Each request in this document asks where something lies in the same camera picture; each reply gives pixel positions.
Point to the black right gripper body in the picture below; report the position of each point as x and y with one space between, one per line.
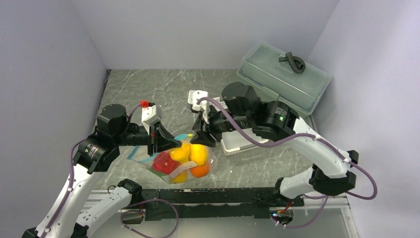
219 122

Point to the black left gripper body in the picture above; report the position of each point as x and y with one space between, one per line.
133 135

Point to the red toy strawberry with leaves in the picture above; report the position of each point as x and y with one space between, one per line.
164 164

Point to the clear zip top bag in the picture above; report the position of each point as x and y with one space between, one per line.
141 157

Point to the yellow toy fruit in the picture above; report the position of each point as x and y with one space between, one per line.
198 154

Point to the white perforated plastic basket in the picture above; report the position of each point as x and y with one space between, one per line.
233 143

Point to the orange toy tangerine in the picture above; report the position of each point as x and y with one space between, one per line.
200 171

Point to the yellow toy lemon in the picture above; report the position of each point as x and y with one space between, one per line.
181 154

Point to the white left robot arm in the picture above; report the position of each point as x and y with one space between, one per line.
90 158

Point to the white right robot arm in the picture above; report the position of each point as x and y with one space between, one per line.
269 124

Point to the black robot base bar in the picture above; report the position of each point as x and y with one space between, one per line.
158 204

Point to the green storage box clear lid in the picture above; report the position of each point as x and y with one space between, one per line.
266 68

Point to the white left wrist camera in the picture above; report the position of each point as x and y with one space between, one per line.
151 114

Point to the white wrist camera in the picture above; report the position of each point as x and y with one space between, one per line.
151 114
200 104

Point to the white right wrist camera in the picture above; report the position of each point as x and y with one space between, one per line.
200 104

